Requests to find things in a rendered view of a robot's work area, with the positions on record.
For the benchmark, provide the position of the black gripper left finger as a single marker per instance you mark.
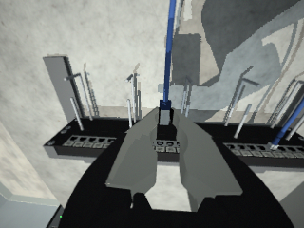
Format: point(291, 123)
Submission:
point(126, 167)

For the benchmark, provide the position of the blue network cable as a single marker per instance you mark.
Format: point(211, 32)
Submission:
point(169, 39)

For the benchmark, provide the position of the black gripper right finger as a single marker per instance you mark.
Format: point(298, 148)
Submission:
point(208, 168)

